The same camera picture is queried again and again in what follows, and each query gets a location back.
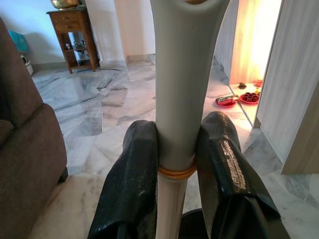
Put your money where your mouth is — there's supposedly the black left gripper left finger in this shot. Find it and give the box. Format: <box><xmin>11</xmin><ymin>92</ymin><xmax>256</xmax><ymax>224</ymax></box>
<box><xmin>87</xmin><ymin>120</ymin><xmax>160</xmax><ymax>239</ymax></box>

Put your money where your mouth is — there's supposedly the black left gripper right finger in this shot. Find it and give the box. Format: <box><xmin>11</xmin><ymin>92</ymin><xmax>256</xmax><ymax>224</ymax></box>
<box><xmin>196</xmin><ymin>111</ymin><xmax>291</xmax><ymax>239</ymax></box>

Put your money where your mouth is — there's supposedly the grey broom handle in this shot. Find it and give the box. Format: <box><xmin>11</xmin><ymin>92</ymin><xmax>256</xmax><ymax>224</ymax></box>
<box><xmin>149</xmin><ymin>0</ymin><xmax>234</xmax><ymax>239</ymax></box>

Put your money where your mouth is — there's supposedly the orange rubber band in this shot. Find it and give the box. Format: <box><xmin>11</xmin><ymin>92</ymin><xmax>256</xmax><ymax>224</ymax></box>
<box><xmin>158</xmin><ymin>161</ymin><xmax>197</xmax><ymax>180</ymax></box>

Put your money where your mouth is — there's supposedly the red plate with packet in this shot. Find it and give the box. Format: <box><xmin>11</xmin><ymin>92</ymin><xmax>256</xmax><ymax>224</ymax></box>
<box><xmin>215</xmin><ymin>94</ymin><xmax>239</xmax><ymax>109</ymax></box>

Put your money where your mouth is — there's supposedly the red plate with cups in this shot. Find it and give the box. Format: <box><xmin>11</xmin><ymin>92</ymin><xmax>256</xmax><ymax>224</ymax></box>
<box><xmin>239</xmin><ymin>92</ymin><xmax>259</xmax><ymax>107</ymax></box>

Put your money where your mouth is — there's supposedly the black round bin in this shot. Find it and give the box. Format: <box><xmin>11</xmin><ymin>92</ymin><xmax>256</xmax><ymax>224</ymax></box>
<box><xmin>179</xmin><ymin>208</ymin><xmax>215</xmax><ymax>239</ymax></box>

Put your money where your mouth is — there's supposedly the light wood partition panel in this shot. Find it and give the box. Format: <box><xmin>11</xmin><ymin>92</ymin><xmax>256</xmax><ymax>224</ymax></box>
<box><xmin>253</xmin><ymin>0</ymin><xmax>319</xmax><ymax>175</ymax></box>

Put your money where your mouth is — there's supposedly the brown fabric sofa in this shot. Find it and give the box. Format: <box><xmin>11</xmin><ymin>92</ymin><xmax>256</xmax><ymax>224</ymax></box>
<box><xmin>0</xmin><ymin>17</ymin><xmax>69</xmax><ymax>239</ymax></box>

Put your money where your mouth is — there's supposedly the small white appliance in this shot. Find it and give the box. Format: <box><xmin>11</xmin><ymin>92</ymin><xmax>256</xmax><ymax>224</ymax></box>
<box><xmin>20</xmin><ymin>54</ymin><xmax>34</xmax><ymax>76</ymax></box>

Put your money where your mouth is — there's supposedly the wooden side table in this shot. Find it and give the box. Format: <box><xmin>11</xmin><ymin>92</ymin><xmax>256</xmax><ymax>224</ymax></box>
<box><xmin>46</xmin><ymin>6</ymin><xmax>101</xmax><ymax>74</ymax></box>

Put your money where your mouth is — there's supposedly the teal box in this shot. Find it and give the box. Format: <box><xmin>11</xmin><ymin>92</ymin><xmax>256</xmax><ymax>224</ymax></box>
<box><xmin>8</xmin><ymin>29</ymin><xmax>29</xmax><ymax>53</ymax></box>

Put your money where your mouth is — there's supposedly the brass bowl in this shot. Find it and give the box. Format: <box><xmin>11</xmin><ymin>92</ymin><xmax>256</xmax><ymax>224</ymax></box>
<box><xmin>50</xmin><ymin>0</ymin><xmax>81</xmax><ymax>10</ymax></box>

